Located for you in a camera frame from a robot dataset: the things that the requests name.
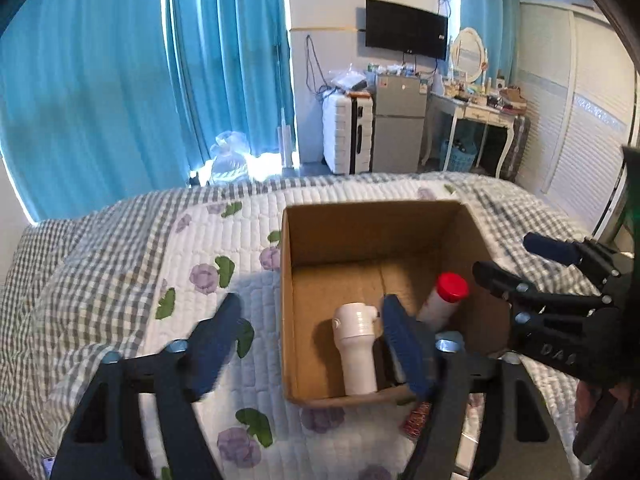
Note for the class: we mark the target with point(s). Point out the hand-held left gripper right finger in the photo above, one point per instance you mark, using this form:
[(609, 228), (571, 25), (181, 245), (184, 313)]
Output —
[(402, 347)]

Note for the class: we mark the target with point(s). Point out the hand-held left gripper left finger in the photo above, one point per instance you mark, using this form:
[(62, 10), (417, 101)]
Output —
[(212, 347)]

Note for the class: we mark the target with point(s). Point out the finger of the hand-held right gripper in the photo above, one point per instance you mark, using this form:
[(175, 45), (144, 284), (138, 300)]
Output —
[(550, 247), (560, 327)]

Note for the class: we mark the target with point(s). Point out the white plastic bottle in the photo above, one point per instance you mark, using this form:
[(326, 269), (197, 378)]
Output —
[(356, 350)]

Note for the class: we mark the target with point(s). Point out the white bottle with red cap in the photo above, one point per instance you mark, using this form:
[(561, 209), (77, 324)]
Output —
[(442, 297)]

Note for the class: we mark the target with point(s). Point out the brown cardboard box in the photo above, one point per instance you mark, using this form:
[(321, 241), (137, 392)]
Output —
[(340, 240)]

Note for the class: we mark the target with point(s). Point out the red patterned packet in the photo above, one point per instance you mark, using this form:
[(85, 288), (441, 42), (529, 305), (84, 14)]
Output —
[(416, 420)]

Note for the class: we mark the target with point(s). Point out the white floral quilt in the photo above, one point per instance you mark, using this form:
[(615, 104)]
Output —
[(240, 240)]

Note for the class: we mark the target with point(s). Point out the blue plastic basket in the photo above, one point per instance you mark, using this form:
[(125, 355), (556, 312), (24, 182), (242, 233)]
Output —
[(457, 157)]

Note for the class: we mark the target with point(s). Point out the white slatted wardrobe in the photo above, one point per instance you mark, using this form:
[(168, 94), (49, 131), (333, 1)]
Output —
[(565, 110)]

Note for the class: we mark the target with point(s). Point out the grey checked bed sheet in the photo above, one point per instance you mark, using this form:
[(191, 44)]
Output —
[(75, 280)]

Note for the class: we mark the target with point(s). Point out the white dressing table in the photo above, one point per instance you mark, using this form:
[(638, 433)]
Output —
[(475, 110)]

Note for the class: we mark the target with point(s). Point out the clutter of cosmetics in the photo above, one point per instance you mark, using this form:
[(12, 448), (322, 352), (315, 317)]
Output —
[(492, 94)]

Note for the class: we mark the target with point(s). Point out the clear plastic bag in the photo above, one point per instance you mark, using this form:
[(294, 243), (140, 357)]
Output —
[(229, 157)]

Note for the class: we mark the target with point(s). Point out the grey small fridge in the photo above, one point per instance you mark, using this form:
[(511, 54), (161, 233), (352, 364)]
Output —
[(400, 120)]

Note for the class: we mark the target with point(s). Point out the oval white-framed mirror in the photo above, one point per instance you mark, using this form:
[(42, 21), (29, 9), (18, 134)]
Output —
[(469, 55)]

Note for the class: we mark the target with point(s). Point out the white upright stick tool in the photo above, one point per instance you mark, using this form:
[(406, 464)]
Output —
[(286, 140)]

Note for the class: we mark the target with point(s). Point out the white suitcase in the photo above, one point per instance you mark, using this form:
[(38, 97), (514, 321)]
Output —
[(340, 130)]

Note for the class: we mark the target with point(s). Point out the row of small bottles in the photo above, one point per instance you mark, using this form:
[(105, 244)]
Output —
[(397, 68)]

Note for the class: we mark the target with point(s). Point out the blue curtain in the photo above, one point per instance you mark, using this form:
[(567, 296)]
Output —
[(230, 60), (487, 15), (85, 90)]

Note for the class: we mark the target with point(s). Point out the plastic bag of goods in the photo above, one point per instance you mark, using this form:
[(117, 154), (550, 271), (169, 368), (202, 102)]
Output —
[(348, 79)]

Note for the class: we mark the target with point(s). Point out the black wall television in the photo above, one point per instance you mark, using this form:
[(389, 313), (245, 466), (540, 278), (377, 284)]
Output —
[(405, 27)]

